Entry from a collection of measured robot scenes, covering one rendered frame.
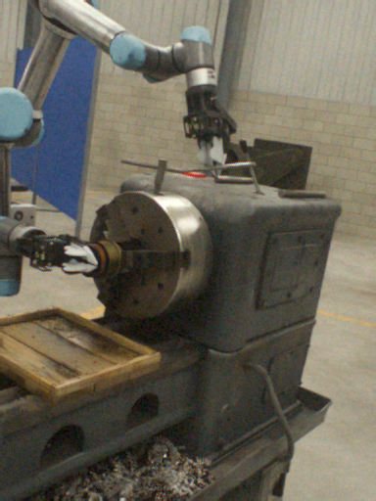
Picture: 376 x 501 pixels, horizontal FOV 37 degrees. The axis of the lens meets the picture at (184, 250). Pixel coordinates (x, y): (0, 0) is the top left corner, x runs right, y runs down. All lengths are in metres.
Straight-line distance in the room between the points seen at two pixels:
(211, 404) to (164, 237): 0.47
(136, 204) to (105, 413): 0.49
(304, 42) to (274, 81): 0.89
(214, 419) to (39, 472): 0.54
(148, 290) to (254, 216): 0.31
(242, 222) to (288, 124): 10.10
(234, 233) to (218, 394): 0.43
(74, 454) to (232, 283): 0.54
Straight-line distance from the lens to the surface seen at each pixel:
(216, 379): 1.48
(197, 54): 1.44
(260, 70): 11.78
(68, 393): 1.11
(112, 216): 1.38
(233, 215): 1.38
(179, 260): 1.29
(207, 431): 1.55
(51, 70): 1.79
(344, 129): 11.25
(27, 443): 1.14
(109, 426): 1.29
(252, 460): 1.62
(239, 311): 1.43
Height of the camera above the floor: 1.39
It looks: 12 degrees down
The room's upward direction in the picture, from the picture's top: 9 degrees clockwise
